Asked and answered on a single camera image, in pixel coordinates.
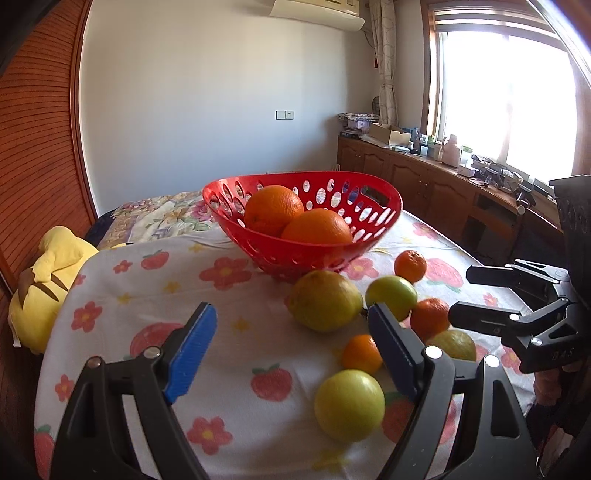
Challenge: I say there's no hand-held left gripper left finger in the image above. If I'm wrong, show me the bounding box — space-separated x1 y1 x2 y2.
50 302 218 480

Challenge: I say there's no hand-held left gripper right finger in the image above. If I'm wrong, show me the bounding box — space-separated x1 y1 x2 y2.
368 302 541 480

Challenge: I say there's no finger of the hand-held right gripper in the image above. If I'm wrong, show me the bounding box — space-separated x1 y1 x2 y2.
466 259 573 301
448 298 578 342

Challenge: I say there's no small tangerine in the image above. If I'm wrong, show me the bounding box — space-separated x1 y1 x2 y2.
341 333 384 376
394 250 427 284
409 298 451 342

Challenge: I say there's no yellow-green pear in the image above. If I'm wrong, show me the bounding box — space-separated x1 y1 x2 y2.
424 329 477 362
285 270 365 333

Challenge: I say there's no green apple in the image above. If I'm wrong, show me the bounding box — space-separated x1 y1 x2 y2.
365 275 419 322
314 369 386 445

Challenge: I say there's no red perforated plastic basket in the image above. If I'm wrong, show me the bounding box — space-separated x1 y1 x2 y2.
202 171 403 283

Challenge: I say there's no person's right hand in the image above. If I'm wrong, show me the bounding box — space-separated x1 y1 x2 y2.
533 367 573 407

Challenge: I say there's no flower and strawberry print cloth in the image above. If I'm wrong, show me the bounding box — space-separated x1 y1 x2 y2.
33 210 546 480

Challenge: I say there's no black gadget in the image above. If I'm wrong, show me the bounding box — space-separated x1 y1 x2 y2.
479 162 514 188

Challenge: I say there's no wooden cabinet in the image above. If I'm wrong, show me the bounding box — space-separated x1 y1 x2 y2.
337 135 568 268

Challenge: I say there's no white plastic bottle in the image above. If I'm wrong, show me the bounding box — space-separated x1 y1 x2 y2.
441 134 461 168

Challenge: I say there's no floral quilt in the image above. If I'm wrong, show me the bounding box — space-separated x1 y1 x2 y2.
99 190 222 250

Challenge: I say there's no large orange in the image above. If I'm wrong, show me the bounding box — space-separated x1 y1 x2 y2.
281 209 354 246
244 185 304 238

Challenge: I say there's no window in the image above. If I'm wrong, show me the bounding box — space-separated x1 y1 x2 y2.
422 0 591 185

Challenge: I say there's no yellow plush toy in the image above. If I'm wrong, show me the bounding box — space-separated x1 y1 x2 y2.
8 226 125 355

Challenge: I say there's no cardboard box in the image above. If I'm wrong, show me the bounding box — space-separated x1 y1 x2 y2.
369 122 411 147

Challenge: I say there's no stack of folded cloths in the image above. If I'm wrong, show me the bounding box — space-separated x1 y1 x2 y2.
337 112 382 137

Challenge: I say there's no patterned curtain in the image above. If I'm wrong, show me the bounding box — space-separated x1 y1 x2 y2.
369 0 399 127

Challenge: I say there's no wooden slatted door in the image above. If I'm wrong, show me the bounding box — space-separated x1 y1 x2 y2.
0 0 100 296

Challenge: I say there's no white air conditioner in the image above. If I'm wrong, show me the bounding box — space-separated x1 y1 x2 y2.
269 0 365 32

